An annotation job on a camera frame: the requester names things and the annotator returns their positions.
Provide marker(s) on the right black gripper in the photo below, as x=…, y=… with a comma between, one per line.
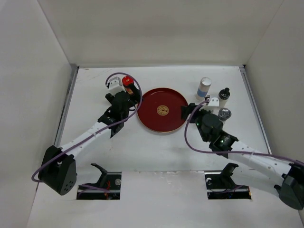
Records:
x=186, y=109

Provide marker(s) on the red cap sauce jar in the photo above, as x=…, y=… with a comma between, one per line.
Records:
x=128, y=83

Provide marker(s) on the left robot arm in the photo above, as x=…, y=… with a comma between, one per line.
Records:
x=58, y=168

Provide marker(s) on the white blue label bottle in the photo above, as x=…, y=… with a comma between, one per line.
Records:
x=203, y=88

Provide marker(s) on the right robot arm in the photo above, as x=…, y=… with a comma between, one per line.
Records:
x=280, y=176

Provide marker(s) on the red round tray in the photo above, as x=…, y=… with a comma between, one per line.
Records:
x=160, y=110

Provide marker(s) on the clear cap spice bottle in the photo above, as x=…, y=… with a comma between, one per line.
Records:
x=224, y=114

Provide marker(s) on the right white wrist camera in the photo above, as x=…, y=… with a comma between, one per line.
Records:
x=212, y=102

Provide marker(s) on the black cap white bottle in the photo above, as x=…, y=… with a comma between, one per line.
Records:
x=223, y=96

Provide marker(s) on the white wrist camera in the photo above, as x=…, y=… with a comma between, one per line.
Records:
x=212, y=102
x=115, y=85

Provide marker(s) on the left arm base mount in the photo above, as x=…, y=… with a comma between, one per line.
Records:
x=107, y=187

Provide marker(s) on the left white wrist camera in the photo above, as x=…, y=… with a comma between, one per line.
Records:
x=115, y=85

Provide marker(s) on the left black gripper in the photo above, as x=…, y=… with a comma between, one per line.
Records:
x=137, y=94

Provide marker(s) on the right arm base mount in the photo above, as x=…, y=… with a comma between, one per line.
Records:
x=220, y=185

